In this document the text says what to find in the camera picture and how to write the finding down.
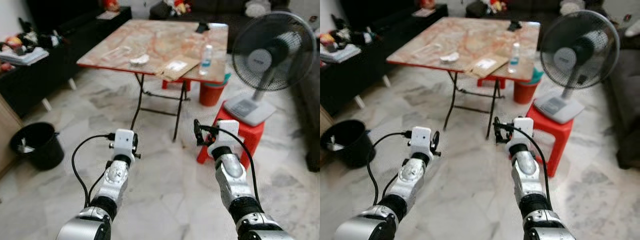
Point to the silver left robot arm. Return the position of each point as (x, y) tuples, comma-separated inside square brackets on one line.
[(407, 180), (112, 182)]

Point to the black rubbish bin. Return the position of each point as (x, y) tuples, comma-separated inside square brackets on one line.
[(42, 150), (355, 147)]

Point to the small red plastic stool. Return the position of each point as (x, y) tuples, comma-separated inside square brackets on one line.
[(172, 84), (487, 81)]

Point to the thin white booklet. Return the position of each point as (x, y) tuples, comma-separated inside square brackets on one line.
[(424, 13), (108, 15)]

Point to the grey electric table fan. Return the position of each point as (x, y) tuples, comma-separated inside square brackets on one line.
[(580, 50), (272, 52)]

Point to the low black TV cabinet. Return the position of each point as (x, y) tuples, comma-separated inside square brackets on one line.
[(380, 60), (45, 80)]

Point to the red figurine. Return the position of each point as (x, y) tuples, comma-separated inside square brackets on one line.
[(427, 3), (111, 4)]

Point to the black television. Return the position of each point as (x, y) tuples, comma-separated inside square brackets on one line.
[(60, 12), (375, 11)]

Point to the marble-pattern folding table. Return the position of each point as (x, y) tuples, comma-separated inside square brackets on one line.
[(470, 39), (160, 42)]

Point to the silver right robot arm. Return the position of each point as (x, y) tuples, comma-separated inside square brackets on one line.
[(232, 180), (527, 177)]

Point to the white paper scrap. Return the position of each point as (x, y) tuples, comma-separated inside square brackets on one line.
[(25, 147), (335, 145)]

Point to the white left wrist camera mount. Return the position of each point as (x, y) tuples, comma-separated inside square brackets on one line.
[(420, 138), (123, 141)]

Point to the orange plastic bucket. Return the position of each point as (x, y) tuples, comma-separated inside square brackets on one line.
[(212, 94), (525, 91)]

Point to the red white plush toy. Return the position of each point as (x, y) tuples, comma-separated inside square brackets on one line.
[(177, 7), (495, 6)]

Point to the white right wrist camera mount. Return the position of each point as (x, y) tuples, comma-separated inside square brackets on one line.
[(226, 135), (522, 131)]

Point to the dark sofa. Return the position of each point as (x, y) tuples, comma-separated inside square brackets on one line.
[(530, 10), (220, 12)]

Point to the small black pouch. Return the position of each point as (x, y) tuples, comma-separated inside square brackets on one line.
[(202, 27), (514, 25)]

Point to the white flat box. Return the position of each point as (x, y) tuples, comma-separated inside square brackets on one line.
[(25, 57), (342, 54)]

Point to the crumpled white tissue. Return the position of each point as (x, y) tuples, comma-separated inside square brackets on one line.
[(140, 60), (450, 57)]

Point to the large red plastic stool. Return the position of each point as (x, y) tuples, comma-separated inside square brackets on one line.
[(557, 132), (250, 132)]

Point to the round white cushion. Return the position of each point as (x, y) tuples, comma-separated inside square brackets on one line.
[(572, 7), (257, 8)]

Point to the clear plastic water bottle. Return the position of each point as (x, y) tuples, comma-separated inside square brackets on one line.
[(514, 57), (206, 60)]

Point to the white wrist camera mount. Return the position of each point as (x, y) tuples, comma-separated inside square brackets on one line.
[(226, 135), (123, 141), (522, 131), (420, 138)]

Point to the clear plastic bag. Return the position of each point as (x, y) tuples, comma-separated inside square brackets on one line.
[(426, 49), (116, 52)]

